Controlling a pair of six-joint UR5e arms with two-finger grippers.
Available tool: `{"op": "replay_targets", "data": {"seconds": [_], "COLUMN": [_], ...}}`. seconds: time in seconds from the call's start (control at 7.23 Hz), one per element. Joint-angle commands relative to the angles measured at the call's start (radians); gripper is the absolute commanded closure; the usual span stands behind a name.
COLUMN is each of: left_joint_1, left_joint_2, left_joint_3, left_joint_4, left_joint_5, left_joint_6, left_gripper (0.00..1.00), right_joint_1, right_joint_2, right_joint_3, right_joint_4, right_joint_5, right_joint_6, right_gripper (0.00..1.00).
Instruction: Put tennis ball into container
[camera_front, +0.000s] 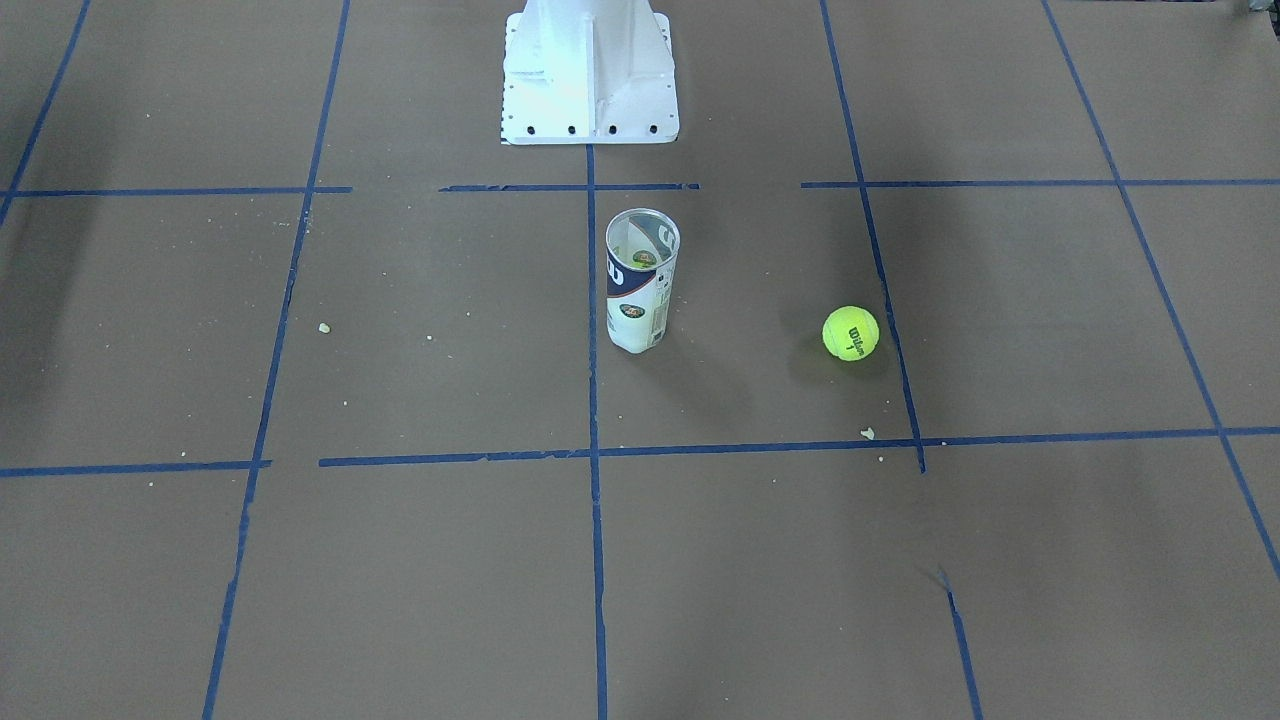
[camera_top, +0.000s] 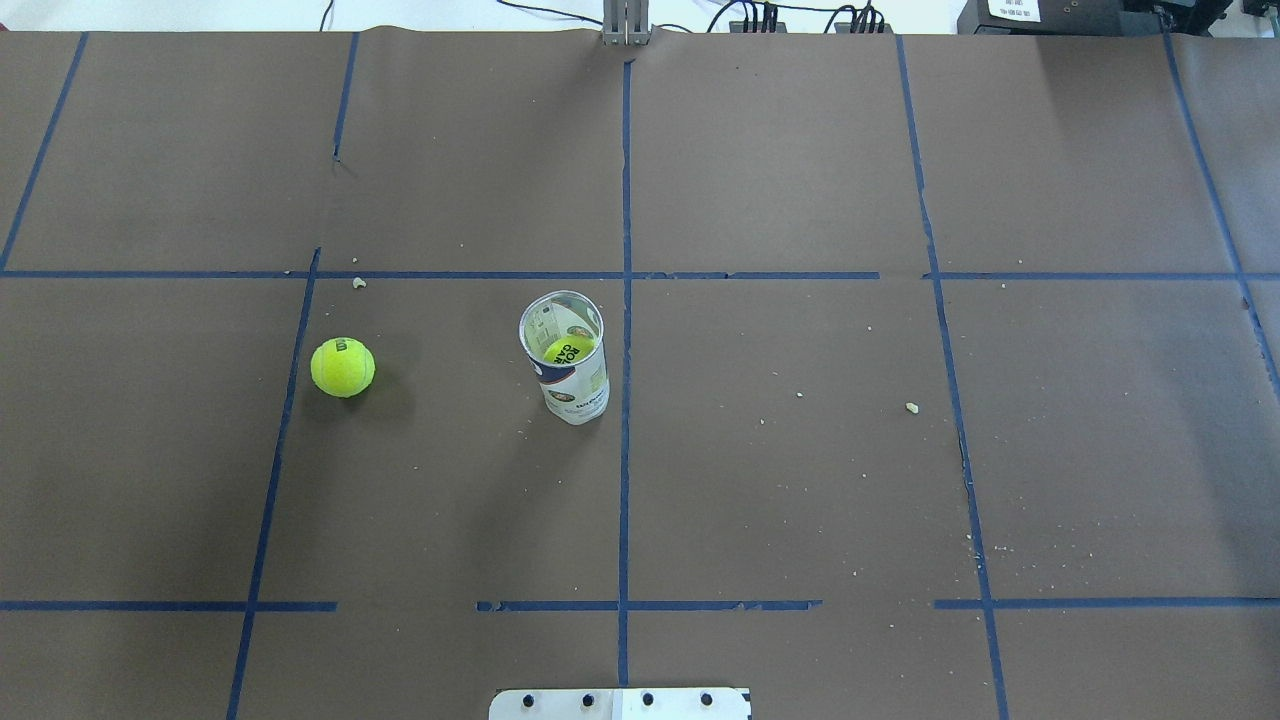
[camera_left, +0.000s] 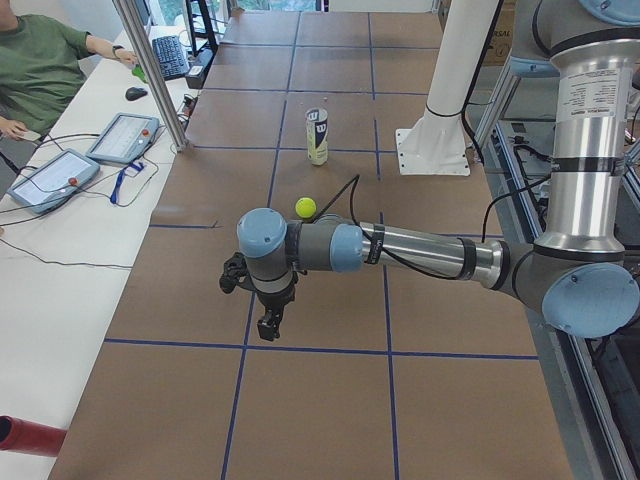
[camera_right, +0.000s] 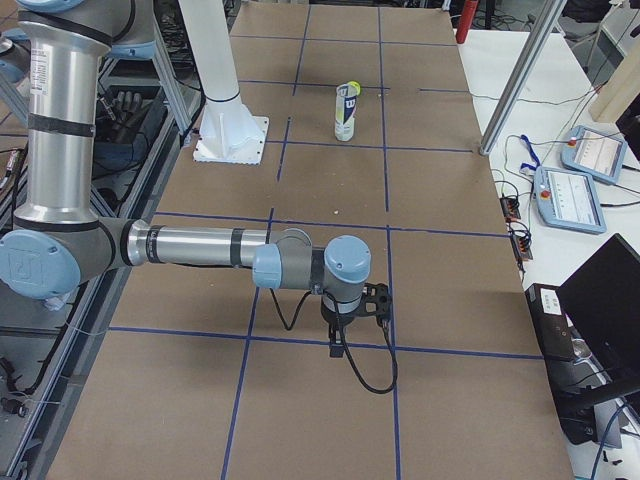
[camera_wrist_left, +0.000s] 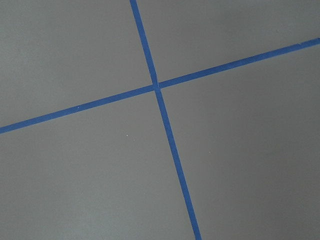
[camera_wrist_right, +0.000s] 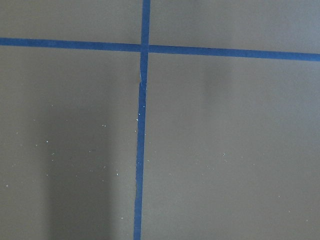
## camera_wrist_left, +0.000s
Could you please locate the long blue tape strip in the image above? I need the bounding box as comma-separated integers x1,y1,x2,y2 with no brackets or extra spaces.
130,0,202,240

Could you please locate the crossing blue tape strip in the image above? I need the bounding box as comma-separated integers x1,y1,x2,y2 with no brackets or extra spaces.
0,38,320,134

